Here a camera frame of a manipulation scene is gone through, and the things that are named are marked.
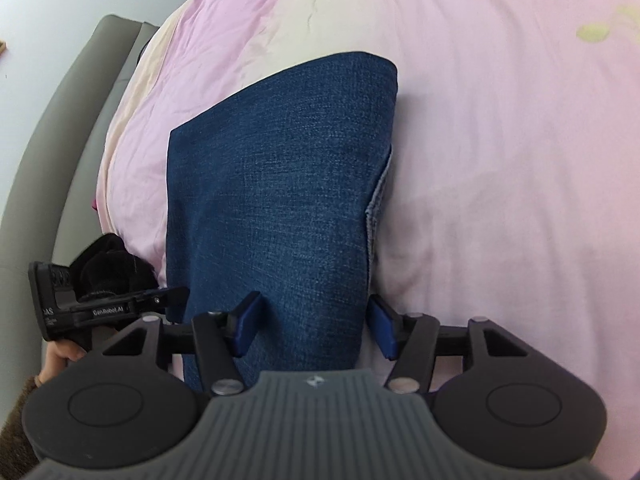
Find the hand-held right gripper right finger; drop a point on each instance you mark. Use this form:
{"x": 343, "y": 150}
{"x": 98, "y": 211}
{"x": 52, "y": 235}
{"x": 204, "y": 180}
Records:
{"x": 382, "y": 325}

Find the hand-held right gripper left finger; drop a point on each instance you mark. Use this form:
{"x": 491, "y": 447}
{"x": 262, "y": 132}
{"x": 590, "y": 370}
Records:
{"x": 248, "y": 321}

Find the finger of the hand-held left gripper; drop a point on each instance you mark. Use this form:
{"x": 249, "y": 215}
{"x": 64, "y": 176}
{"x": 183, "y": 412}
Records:
{"x": 167, "y": 296}

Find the blue denim pants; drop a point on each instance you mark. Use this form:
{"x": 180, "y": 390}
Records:
{"x": 270, "y": 200}

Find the person's left forearm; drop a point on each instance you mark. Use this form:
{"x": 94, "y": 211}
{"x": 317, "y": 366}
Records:
{"x": 15, "y": 420}

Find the person's left hand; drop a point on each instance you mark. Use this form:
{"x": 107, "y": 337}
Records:
{"x": 60, "y": 360}

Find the pink and cream blanket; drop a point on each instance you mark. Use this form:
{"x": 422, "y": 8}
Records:
{"x": 500, "y": 160}

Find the grey upholstered bed frame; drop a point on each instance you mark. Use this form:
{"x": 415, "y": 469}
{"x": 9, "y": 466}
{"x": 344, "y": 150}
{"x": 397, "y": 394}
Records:
{"x": 55, "y": 170}

